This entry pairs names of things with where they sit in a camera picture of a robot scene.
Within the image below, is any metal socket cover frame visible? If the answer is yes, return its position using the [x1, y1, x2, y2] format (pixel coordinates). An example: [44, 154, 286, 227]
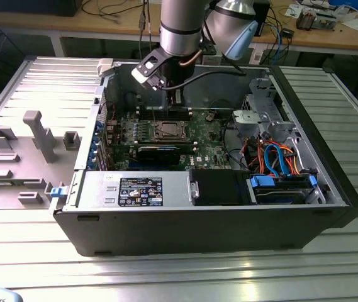
[155, 120, 187, 139]

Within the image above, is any CPU socket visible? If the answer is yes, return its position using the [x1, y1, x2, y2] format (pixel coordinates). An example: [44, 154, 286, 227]
[154, 119, 189, 140]

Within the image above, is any green motherboard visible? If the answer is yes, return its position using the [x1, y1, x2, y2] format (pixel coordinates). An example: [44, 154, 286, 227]
[101, 108, 241, 173]

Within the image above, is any wooden workbench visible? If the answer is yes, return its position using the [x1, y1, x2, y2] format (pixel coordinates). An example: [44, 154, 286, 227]
[0, 0, 358, 59]

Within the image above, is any silver metal drive cage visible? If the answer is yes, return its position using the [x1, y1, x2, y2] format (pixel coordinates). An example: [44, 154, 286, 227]
[232, 78, 296, 142]

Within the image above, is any black upright box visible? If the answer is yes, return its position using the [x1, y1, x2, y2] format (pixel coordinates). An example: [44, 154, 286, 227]
[254, 0, 271, 38]

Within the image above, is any black plastic shroud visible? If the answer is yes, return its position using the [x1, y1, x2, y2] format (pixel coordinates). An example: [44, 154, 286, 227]
[188, 169, 252, 207]

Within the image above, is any silver power supply with label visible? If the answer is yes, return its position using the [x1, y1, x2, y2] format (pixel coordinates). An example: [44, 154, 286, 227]
[64, 171, 195, 211]

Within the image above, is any copper heat sink cooler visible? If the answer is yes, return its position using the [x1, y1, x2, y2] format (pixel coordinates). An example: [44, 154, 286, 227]
[296, 8, 317, 31]

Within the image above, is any black computer case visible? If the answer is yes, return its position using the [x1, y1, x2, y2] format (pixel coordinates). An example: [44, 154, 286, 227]
[0, 0, 79, 17]

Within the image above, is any grey metal part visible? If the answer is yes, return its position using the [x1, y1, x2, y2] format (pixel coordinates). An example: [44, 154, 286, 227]
[315, 12, 337, 31]

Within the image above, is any hard disk in blue carrier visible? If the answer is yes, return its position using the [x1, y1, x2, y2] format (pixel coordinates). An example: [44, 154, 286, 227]
[247, 175, 318, 206]

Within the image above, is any black and silver PC case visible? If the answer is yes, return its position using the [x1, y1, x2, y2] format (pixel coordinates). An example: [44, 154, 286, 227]
[52, 58, 358, 258]

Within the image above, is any grey parts rack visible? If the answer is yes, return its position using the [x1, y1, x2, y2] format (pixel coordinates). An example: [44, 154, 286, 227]
[0, 109, 82, 211]

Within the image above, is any blue cardboard box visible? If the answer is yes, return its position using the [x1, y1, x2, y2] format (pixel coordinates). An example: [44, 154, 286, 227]
[328, 0, 358, 11]

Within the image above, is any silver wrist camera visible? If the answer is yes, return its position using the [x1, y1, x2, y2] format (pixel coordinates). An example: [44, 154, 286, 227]
[130, 50, 167, 91]

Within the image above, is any black camera cable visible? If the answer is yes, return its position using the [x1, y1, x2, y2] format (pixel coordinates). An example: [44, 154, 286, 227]
[158, 69, 247, 92]

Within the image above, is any orange wire bundle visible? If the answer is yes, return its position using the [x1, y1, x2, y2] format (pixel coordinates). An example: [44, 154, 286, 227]
[243, 138, 304, 176]

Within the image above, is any blue flat wire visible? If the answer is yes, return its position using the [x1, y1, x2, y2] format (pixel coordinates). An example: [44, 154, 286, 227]
[264, 142, 293, 179]

